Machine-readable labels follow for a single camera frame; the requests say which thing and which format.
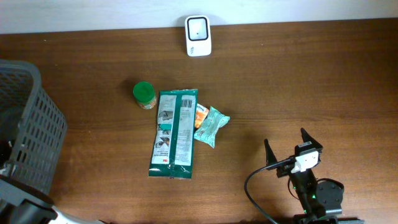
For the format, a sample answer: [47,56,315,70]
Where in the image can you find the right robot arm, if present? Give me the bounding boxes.
[264,128,364,224]

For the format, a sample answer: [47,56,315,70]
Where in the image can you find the white barcode scanner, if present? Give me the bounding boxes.
[185,15,212,57]

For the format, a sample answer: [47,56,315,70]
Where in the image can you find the grey plastic mesh basket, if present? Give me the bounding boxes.
[1,60,68,194]

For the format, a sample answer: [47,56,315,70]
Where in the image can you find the green lid jar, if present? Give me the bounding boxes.
[133,82,157,110]

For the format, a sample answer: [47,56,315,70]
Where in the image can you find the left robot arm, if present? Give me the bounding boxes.
[1,175,105,224]

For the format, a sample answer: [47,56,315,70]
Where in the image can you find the green white wipes pack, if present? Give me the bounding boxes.
[149,89,198,179]

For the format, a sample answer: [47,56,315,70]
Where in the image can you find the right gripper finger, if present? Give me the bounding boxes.
[264,139,277,170]
[300,128,323,151]

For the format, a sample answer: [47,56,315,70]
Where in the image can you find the mint green snack packet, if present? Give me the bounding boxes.
[193,106,230,148]

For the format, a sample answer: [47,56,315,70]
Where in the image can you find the orange tissue packet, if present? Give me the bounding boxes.
[195,103,209,129]

